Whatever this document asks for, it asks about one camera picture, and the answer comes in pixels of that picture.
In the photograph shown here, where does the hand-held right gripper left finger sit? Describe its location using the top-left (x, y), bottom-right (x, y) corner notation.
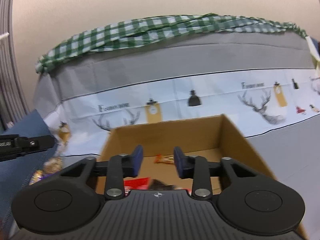
top-left (59, 145), bottom-right (144, 201)

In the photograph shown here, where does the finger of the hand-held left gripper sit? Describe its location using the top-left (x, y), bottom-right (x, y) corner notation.
top-left (14, 135), bottom-right (56, 155)

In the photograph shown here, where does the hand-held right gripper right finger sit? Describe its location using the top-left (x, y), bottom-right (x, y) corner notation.
top-left (173, 146), bottom-right (253, 201)

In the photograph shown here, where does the orange snack bar packet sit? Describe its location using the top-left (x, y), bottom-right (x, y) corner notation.
top-left (153, 154), bottom-right (175, 165)

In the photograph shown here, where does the red snack packet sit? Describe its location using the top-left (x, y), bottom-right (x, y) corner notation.
top-left (123, 177), bottom-right (151, 197)

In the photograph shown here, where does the pile of snack packets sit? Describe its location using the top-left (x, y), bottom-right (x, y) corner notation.
top-left (28, 156), bottom-right (63, 186)

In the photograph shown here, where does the dark brown snack packet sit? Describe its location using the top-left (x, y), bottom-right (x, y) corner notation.
top-left (148, 179), bottom-right (177, 191)

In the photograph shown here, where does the brown cardboard box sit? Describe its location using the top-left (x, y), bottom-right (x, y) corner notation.
top-left (95, 114), bottom-right (309, 240)

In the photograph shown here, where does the blue fabric bag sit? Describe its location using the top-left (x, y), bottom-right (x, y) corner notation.
top-left (0, 109), bottom-right (61, 230)

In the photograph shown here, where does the grey curtain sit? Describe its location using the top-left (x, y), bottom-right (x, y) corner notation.
top-left (0, 0), bottom-right (29, 131)

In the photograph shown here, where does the grey printed tablecloth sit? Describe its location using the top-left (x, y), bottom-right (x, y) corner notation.
top-left (32, 31), bottom-right (320, 240)

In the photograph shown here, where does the green checkered cloth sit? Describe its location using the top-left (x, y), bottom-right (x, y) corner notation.
top-left (34, 12), bottom-right (308, 74)

